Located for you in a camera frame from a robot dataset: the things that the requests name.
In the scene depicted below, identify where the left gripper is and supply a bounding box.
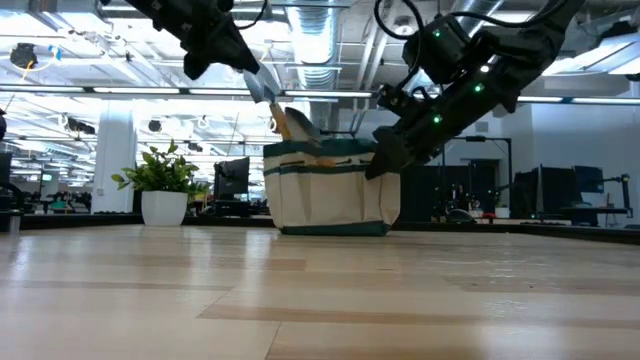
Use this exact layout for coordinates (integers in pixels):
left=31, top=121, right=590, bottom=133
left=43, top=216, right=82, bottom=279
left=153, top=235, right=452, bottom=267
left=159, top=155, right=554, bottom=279
left=159, top=0, right=262, bottom=74

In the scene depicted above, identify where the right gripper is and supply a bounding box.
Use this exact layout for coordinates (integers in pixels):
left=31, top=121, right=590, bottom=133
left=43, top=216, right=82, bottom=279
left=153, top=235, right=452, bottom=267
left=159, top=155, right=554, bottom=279
left=364, top=13, right=524, bottom=181

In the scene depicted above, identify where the steel trowel wooden handle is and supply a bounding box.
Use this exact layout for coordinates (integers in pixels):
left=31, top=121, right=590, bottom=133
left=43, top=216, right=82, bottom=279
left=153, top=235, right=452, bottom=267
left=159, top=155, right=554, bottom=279
left=283, top=106, right=322, bottom=147
left=242, top=63, right=295, bottom=142

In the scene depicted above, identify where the cream green gardening bag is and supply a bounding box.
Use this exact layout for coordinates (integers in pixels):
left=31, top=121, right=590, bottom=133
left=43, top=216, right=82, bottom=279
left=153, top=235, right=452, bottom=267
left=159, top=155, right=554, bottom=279
left=262, top=138, right=402, bottom=238

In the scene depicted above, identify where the black background monitor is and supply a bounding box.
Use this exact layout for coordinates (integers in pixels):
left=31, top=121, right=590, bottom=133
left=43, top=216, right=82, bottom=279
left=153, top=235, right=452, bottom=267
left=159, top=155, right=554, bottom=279
left=213, top=156, right=251, bottom=202

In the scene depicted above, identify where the white building pillar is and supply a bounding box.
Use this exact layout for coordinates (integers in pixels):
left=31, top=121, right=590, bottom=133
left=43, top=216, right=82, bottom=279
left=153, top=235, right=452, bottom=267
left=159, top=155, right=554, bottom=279
left=91, top=107, right=137, bottom=215

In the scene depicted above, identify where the black background workstation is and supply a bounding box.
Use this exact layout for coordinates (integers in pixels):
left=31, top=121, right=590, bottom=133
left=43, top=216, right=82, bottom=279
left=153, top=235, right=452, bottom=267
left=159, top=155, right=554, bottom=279
left=514, top=164, right=634, bottom=221

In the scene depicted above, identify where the green plant white pot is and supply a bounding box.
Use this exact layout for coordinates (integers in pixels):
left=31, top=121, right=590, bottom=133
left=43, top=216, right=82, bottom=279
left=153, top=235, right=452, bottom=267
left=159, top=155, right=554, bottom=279
left=110, top=138, right=211, bottom=227

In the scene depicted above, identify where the black ceiling device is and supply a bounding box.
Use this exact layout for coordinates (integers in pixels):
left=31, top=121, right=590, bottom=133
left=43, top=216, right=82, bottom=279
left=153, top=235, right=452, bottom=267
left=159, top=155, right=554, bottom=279
left=8, top=42, right=39, bottom=70

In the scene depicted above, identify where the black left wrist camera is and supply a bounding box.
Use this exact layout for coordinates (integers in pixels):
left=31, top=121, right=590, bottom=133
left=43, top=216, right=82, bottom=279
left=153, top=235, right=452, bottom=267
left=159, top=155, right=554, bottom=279
left=183, top=52, right=212, bottom=82

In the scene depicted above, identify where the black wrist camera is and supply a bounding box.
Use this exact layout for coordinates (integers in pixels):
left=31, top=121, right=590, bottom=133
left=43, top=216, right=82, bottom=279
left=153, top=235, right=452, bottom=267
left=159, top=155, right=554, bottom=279
left=377, top=83, right=407, bottom=109
left=183, top=52, right=212, bottom=82

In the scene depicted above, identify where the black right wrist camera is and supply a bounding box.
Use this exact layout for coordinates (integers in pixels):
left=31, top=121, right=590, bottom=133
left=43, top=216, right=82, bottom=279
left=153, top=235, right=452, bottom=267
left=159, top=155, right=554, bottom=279
left=377, top=83, right=407, bottom=109

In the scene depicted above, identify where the black background stand frame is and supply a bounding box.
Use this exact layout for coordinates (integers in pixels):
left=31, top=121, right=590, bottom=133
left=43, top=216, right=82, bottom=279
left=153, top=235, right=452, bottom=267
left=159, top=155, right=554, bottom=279
left=439, top=135, right=514, bottom=221

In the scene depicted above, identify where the silver air duct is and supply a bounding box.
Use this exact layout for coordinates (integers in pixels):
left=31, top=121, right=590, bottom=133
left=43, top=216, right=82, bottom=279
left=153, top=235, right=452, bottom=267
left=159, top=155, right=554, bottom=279
left=287, top=0, right=341, bottom=91

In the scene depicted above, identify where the black aluminium table frame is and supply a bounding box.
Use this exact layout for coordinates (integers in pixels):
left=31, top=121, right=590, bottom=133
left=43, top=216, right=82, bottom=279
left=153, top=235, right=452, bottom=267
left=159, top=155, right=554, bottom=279
left=0, top=212, right=640, bottom=246

